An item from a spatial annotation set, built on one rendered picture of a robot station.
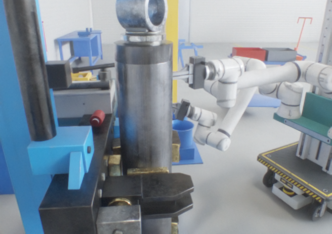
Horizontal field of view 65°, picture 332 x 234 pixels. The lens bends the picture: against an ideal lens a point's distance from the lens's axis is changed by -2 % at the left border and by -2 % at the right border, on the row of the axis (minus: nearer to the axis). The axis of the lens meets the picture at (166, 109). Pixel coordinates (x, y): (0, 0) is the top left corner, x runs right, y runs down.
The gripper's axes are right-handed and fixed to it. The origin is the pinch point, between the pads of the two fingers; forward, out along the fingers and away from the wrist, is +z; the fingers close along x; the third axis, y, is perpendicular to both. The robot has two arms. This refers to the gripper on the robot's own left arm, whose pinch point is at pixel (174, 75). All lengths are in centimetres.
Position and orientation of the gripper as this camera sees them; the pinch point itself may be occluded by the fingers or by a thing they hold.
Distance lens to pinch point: 107.6
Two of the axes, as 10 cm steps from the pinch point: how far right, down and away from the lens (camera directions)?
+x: 0.0, 9.3, 3.7
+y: 4.6, 3.3, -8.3
